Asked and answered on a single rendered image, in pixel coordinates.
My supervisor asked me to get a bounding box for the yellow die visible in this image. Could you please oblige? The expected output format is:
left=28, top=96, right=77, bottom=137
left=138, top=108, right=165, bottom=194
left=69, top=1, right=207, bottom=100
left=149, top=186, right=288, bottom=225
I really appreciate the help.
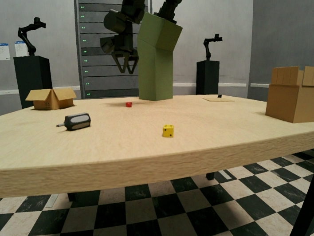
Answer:
left=163, top=125, right=174, bottom=138

